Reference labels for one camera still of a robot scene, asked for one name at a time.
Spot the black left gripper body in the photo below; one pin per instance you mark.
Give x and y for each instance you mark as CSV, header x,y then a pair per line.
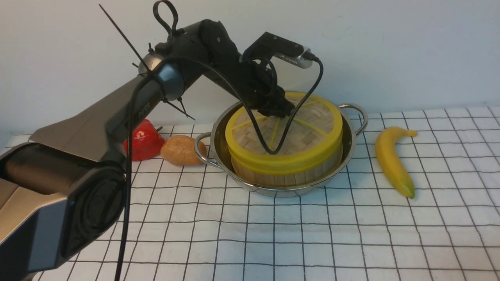
x,y
255,84

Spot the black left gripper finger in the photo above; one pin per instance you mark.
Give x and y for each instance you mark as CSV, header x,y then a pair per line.
x,y
285,109
269,110

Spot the yellow bamboo steamer lid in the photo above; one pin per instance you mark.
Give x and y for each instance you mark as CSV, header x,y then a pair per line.
x,y
312,142

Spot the bamboo steamer basket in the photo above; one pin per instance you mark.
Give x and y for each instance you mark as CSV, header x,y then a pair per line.
x,y
289,177

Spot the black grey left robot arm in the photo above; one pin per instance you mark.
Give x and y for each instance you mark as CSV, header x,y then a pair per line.
x,y
70,182

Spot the stainless steel pot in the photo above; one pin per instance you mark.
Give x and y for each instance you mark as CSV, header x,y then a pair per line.
x,y
211,149

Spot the brown potato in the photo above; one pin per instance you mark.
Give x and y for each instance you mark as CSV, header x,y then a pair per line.
x,y
179,150

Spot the yellow banana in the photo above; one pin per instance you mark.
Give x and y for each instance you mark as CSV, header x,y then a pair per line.
x,y
389,161

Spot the red bell pepper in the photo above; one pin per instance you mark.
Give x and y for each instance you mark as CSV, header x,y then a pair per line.
x,y
146,142

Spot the white checkered tablecloth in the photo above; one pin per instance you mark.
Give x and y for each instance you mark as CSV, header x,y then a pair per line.
x,y
197,224

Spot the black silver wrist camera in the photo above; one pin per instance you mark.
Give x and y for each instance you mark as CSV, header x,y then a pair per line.
x,y
283,48

